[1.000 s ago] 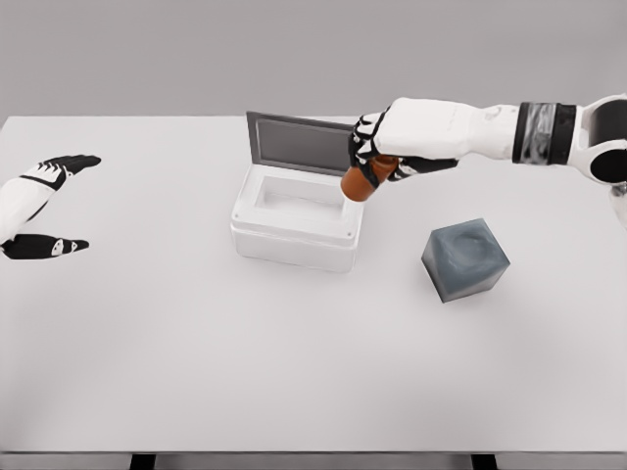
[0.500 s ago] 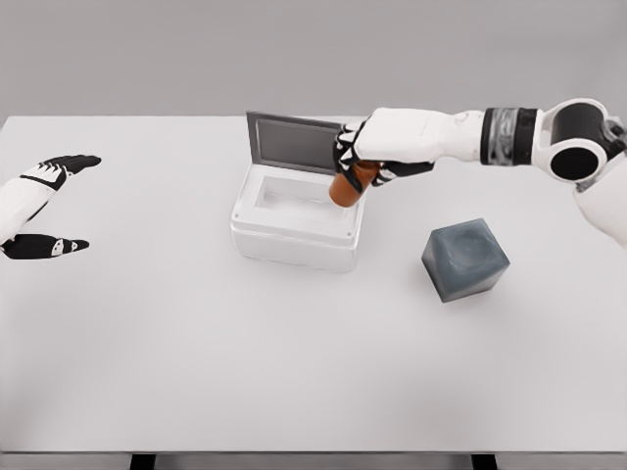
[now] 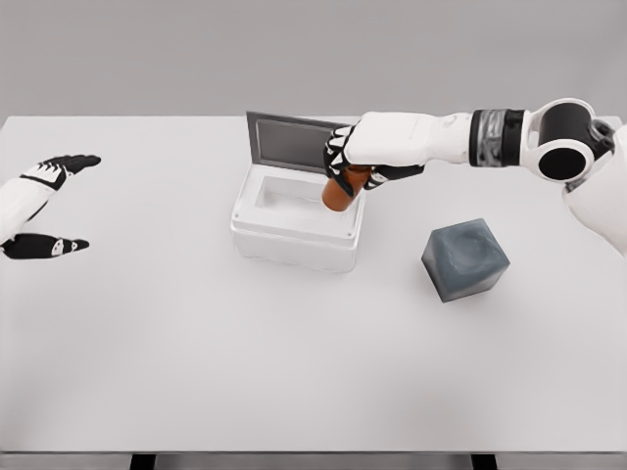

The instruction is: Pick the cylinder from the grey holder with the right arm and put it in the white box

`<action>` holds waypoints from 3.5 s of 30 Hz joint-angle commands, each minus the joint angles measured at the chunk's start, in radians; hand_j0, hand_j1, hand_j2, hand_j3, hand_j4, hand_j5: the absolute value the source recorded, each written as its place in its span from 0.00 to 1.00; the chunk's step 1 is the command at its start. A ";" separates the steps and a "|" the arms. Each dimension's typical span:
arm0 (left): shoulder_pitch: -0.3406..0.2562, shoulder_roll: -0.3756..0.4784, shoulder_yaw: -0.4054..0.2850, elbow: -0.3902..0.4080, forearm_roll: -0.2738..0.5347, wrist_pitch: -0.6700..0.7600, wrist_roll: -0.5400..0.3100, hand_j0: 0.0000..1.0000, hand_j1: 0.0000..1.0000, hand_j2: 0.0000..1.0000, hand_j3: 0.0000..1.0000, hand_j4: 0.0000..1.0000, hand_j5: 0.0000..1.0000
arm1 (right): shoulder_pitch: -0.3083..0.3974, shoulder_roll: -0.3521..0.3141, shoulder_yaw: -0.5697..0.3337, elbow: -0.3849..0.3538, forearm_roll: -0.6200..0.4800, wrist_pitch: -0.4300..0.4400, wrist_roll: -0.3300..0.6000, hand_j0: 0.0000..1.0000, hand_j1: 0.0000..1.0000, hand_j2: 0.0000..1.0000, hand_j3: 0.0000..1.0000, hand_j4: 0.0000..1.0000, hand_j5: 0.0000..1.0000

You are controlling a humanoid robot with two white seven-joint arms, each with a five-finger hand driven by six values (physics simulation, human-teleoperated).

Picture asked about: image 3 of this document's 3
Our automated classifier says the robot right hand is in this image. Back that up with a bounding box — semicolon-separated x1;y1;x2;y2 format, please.
321;111;437;196

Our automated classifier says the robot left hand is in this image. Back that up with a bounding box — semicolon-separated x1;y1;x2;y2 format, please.
0;154;103;260

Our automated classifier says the orange-brown cylinder bottle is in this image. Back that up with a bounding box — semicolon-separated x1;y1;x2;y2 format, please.
321;164;370;213

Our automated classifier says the dark grey cube block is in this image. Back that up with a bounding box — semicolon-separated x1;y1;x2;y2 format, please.
420;216;511;304

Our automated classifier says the white box with grey lid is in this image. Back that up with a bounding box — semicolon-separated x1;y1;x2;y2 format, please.
229;111;367;274

